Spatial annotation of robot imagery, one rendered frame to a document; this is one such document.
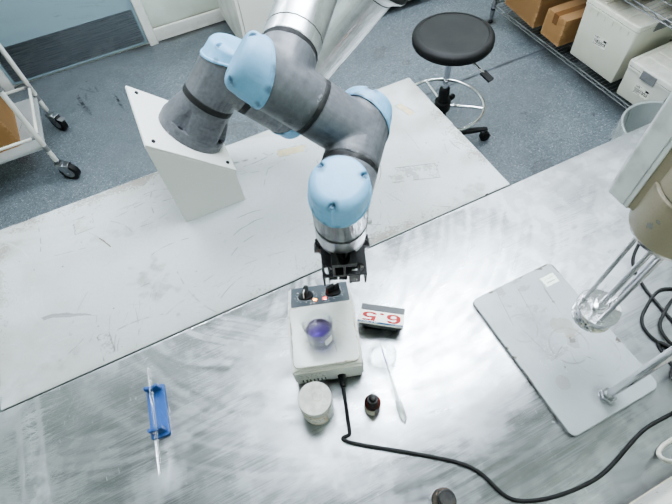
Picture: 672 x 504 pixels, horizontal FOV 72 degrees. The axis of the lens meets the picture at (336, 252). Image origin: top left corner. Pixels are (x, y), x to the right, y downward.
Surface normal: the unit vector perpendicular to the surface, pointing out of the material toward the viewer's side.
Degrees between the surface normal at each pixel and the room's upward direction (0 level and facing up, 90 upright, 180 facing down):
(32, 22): 90
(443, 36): 1
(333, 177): 14
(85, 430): 0
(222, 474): 0
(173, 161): 90
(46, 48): 90
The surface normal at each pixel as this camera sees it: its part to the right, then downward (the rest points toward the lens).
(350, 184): -0.03, -0.33
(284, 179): -0.07, -0.55
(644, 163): -0.90, 0.40
